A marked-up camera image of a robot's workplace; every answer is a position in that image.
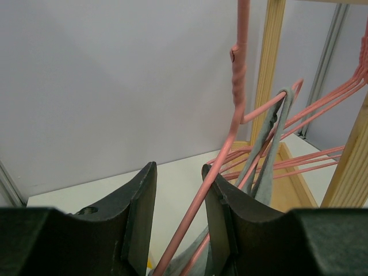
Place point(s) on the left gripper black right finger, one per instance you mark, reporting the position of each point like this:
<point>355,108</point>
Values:
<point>250,238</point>

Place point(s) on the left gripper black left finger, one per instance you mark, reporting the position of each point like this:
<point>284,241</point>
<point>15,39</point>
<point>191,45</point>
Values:
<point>108,237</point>

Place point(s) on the yellow plastic tray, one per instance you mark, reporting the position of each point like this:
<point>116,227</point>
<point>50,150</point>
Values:
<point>149,263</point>

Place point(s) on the left aluminium frame post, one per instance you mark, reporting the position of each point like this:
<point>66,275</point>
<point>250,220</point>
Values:
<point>9,191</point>

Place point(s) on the aluminium frame post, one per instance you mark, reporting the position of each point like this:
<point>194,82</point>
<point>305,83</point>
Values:
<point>335,28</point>
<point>9,191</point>

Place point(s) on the right aluminium frame post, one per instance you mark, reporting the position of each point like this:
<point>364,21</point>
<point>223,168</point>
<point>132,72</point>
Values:
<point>335,28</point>

